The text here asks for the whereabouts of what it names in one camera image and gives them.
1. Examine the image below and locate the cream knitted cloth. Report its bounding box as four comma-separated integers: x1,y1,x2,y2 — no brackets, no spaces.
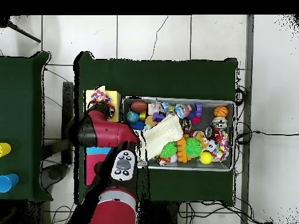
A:
140,114,185,162

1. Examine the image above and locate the polka dot cloth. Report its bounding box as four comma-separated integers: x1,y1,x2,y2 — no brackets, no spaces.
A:
87,89,116,120
211,129,230,162

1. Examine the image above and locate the wooden box with three holes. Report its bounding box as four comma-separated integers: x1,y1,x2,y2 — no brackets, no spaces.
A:
83,85,121,186

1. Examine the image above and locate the blue spiky rubber ball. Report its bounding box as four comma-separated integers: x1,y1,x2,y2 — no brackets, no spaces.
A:
128,120,145,131

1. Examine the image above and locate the globe print ball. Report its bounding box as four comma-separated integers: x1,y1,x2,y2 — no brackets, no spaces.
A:
126,111,140,124

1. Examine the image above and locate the brown toy football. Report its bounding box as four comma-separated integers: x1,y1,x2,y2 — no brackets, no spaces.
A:
130,100,149,113

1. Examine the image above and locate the green spiky rubber ball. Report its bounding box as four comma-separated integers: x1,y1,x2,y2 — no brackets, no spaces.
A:
184,136,203,158
159,141,178,159

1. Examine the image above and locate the dark green table cloth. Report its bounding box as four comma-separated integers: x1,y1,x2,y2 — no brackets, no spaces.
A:
0,51,54,202
73,51,239,206

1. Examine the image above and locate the brown monkey plush toy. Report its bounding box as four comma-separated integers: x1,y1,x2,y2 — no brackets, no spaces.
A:
194,131,210,148

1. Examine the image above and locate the orange toy basketball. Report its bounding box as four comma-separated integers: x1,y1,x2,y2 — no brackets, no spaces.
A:
213,105,229,118

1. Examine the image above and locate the black upright panel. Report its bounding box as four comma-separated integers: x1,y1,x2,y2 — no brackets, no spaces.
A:
61,81,75,166

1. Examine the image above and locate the grey stand foot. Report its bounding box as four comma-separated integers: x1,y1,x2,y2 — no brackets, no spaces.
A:
41,163,69,190

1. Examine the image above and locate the yellow cup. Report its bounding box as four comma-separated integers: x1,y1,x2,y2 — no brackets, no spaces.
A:
0,142,12,158

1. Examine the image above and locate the blue cup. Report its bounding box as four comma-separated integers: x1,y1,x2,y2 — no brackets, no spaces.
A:
0,173,20,194

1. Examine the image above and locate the black tripod leg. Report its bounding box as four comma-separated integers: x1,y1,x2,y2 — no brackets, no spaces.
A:
0,16,42,44

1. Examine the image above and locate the shallow wire mesh bin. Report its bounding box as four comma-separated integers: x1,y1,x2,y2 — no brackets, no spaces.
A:
121,96,236,173

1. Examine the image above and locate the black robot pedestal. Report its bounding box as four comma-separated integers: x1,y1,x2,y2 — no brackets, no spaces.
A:
137,201,180,224

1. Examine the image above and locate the black power cable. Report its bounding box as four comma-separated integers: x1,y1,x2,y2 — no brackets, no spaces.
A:
235,130,299,145

